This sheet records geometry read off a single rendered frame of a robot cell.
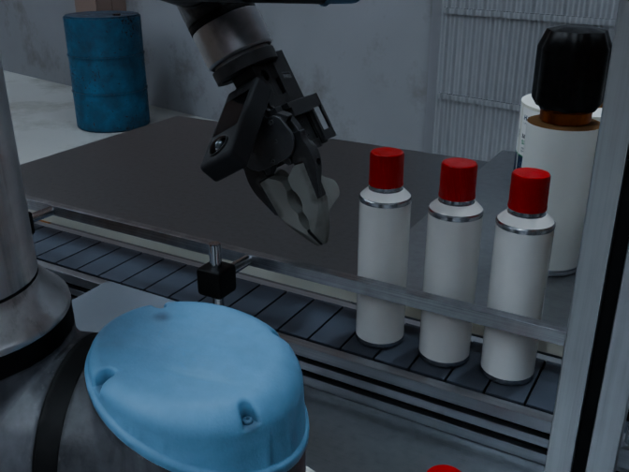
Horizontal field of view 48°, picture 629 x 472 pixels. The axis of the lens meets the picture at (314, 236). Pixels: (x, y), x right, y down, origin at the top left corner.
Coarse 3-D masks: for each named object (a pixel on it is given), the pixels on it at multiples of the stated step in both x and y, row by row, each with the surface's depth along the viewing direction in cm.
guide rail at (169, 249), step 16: (64, 224) 100; (80, 224) 99; (128, 240) 95; (144, 240) 93; (192, 256) 90; (208, 256) 88; (240, 272) 87; (256, 272) 85; (272, 272) 84; (304, 288) 82; (320, 288) 81; (336, 288) 80; (560, 352) 69
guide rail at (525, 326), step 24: (72, 216) 88; (96, 216) 86; (168, 240) 81; (192, 240) 79; (264, 264) 75; (288, 264) 73; (312, 264) 73; (360, 288) 70; (384, 288) 68; (408, 288) 68; (432, 312) 67; (456, 312) 65; (480, 312) 64; (504, 312) 64; (528, 336) 62; (552, 336) 61
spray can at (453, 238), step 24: (456, 168) 63; (456, 192) 64; (432, 216) 65; (456, 216) 64; (480, 216) 65; (432, 240) 66; (456, 240) 65; (480, 240) 67; (432, 264) 67; (456, 264) 66; (432, 288) 68; (456, 288) 67; (432, 336) 69; (456, 336) 69; (432, 360) 70; (456, 360) 70
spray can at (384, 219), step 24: (384, 168) 67; (360, 192) 70; (384, 192) 68; (408, 192) 69; (360, 216) 70; (384, 216) 68; (408, 216) 69; (360, 240) 70; (384, 240) 69; (408, 240) 70; (360, 264) 71; (384, 264) 70; (360, 312) 73; (384, 312) 72; (360, 336) 74; (384, 336) 73
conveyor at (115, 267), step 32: (64, 256) 95; (96, 256) 95; (128, 256) 95; (160, 288) 86; (192, 288) 86; (256, 288) 86; (288, 320) 79; (320, 320) 79; (352, 320) 79; (352, 352) 73; (384, 352) 73; (416, 352) 73; (480, 352) 73; (480, 384) 68; (544, 384) 68
